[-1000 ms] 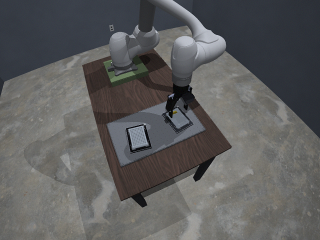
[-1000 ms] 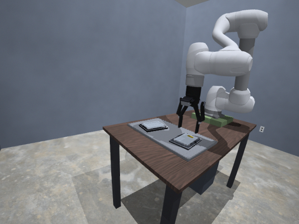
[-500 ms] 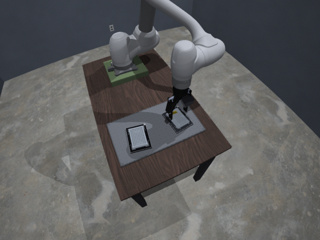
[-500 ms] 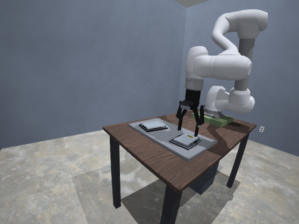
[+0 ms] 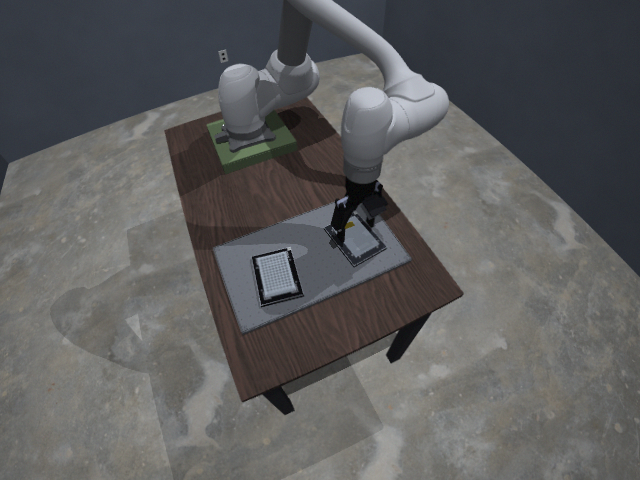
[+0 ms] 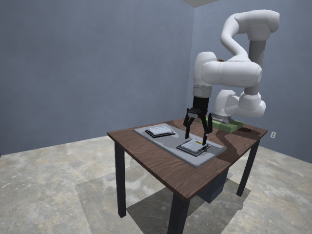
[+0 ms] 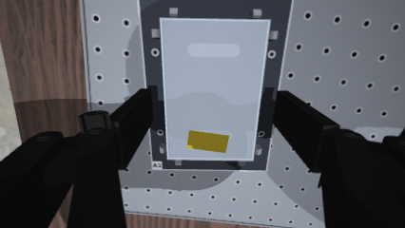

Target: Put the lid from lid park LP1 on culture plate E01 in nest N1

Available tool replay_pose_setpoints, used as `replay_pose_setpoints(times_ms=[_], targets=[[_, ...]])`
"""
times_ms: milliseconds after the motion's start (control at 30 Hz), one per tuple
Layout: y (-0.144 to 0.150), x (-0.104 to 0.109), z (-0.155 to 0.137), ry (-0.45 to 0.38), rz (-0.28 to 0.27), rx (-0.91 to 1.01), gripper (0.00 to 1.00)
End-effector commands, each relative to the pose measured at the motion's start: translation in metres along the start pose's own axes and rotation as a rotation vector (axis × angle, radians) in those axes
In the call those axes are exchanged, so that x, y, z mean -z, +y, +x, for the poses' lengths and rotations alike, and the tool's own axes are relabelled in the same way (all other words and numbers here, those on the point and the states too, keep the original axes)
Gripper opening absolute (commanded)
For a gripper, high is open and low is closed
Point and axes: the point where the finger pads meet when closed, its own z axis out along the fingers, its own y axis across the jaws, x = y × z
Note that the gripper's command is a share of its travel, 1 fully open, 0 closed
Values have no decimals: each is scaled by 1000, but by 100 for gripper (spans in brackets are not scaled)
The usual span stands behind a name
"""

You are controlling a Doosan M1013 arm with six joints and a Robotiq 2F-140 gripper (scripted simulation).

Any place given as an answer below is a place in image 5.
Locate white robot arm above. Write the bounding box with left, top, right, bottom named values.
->
left=214, top=0, right=449, bottom=184

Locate clear plastic rectangular lid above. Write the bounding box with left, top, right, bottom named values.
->
left=344, top=216, right=379, bottom=258

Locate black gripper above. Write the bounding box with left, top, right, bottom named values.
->
left=331, top=177, right=383, bottom=243

